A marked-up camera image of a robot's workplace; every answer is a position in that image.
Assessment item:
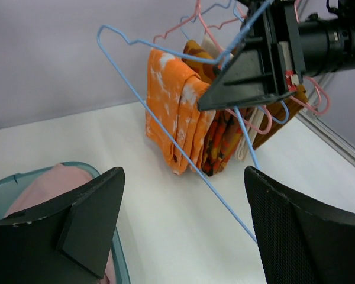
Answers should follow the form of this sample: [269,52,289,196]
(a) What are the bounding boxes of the pink trousers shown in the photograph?
[2,163,113,284]

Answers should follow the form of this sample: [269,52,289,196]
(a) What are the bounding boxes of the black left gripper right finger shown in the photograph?
[244,166,355,283]

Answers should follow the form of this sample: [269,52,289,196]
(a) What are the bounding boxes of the pink wire hanger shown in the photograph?
[200,1,247,48]
[294,0,331,118]
[152,0,273,135]

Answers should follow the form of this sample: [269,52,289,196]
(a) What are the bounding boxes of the teal plastic basket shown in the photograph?
[0,161,131,284]

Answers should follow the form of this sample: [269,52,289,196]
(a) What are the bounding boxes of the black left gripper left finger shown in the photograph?
[0,166,127,284]

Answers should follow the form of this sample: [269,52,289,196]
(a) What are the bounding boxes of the aluminium right frame strut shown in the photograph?
[296,112,355,167]

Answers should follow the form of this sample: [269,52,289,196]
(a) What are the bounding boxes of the beige trousers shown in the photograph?
[201,34,264,162]

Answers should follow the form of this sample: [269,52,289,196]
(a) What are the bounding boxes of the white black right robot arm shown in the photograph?
[198,1,355,111]

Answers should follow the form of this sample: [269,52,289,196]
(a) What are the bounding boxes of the orange brown patterned trousers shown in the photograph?
[183,40,243,176]

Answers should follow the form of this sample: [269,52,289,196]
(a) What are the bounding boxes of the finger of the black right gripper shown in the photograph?
[198,44,295,111]

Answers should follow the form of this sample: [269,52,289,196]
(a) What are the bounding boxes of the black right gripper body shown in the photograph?
[239,1,305,92]

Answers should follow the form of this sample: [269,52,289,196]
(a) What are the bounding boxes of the orange white tie-dye trousers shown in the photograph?
[145,49,215,175]

